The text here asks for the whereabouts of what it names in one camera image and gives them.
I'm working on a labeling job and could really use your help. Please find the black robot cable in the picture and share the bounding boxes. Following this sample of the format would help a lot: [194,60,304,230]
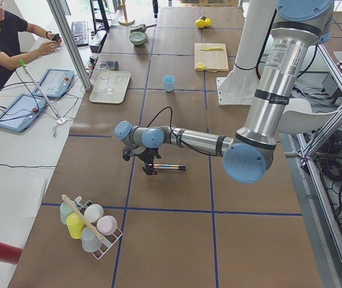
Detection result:
[145,106,235,157]

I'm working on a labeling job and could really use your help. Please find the steel muddler with black tip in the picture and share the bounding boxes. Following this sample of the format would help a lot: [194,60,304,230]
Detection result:
[152,164,186,171]

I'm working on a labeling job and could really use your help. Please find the blue teach pendant near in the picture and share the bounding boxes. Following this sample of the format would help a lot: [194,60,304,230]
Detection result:
[0,94,47,133]

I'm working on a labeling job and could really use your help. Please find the whole yellow lemons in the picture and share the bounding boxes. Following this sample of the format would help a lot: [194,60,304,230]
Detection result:
[195,16,212,29]

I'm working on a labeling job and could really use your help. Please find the white cup in rack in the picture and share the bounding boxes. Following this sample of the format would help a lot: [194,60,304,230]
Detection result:
[84,204,104,223]

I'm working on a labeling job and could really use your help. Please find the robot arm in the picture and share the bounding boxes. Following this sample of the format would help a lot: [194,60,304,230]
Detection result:
[115,1,334,184]

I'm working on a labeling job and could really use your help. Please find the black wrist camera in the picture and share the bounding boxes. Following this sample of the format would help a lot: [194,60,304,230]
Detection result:
[122,147,143,161]

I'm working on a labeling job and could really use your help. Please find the light blue plastic cup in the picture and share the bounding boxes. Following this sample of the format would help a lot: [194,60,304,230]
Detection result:
[163,74,175,92]

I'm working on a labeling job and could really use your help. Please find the blue teach pendant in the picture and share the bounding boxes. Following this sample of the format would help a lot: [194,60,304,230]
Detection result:
[38,68,74,99]
[0,94,47,133]

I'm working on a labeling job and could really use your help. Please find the steel ice scoop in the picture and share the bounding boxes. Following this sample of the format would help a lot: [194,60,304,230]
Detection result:
[130,23,157,33]

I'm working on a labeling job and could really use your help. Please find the wooden rack handle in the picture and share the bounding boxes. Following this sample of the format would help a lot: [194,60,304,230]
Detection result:
[61,194,106,242]

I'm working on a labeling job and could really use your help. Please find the wooden cutting board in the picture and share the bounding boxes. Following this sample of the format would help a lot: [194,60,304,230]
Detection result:
[194,43,229,72]

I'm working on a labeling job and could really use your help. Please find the yellow cup in rack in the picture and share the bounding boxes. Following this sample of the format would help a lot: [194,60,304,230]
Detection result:
[65,212,86,239]

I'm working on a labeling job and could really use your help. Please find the mint green cup in rack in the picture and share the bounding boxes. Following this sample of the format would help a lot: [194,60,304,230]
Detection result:
[59,202,73,225]

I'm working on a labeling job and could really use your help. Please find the yellow plastic knife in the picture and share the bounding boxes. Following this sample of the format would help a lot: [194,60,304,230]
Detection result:
[199,46,224,51]

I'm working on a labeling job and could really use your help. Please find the blue teach pendant far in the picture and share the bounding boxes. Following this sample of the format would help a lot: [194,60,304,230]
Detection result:
[38,68,74,99]

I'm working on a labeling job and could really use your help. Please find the aluminium frame post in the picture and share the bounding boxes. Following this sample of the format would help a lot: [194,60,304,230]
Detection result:
[47,0,92,91]

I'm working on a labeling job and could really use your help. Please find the rod with green tip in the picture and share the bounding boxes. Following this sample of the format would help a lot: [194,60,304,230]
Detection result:
[19,59,66,124]

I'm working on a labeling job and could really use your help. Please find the white wire cup rack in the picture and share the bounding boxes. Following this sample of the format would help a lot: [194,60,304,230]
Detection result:
[75,196,122,260]

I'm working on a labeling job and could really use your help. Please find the green bowl of ice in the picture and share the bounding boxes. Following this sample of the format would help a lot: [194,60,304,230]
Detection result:
[128,31,147,46]

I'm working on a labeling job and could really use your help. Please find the black keyboard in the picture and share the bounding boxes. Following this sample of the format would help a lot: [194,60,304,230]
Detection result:
[71,20,89,47]

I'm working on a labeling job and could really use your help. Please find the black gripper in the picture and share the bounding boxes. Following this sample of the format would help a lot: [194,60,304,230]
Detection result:
[139,148,161,175]

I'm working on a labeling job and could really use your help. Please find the white plastic chair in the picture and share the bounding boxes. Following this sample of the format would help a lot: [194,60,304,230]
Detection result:
[277,98,339,134]

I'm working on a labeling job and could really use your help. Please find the clear wine glass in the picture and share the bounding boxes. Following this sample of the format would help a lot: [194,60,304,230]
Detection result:
[99,69,113,94]

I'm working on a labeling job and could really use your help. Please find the wooden stand with round base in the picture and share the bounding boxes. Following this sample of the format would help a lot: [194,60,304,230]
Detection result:
[118,0,135,26]

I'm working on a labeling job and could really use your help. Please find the pink cup in rack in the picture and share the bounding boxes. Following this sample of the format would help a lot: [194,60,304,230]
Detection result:
[97,215,118,236]

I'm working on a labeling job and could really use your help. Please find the grey cup in rack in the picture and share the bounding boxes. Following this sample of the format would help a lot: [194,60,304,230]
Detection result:
[81,227,101,253]

